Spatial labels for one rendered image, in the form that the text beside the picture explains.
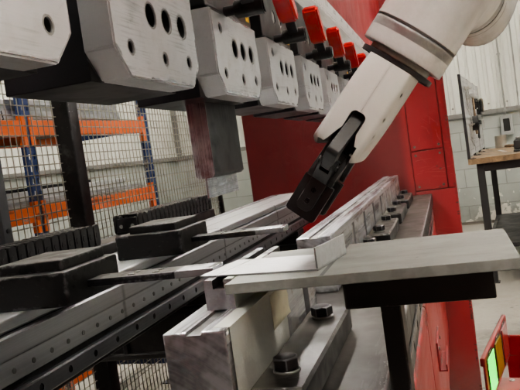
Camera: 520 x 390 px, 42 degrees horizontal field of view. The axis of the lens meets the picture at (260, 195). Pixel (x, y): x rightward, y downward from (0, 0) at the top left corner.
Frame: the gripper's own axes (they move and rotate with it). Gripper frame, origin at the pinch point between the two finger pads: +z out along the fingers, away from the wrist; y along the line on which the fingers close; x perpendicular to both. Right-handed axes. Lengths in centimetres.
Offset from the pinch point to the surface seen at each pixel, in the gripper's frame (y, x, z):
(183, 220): -32.6, -19.1, 20.5
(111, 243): -45, -32, 36
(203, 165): 4.1, -10.5, 2.7
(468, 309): -216, 54, 43
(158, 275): 0.4, -9.9, 16.5
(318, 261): 5.2, 4.1, 4.0
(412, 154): -216, 1, 2
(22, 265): 3.4, -22.9, 23.4
